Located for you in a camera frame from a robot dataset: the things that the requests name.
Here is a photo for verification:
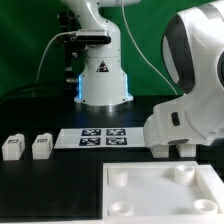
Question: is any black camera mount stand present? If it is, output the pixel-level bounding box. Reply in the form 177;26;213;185
58;10;85;83

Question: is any white sheet with AprilTags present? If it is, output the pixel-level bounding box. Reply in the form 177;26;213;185
54;127;145;149

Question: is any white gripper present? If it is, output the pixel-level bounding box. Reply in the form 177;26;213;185
143;96;224;148

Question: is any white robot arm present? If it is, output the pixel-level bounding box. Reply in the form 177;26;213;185
61;0;224;148

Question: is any black cable bundle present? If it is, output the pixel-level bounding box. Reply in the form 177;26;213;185
0;81;76;103

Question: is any white square tabletop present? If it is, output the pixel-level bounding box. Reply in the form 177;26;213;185
102;161;224;224

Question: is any white camera cable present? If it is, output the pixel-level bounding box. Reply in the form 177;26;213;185
34;30;81;84

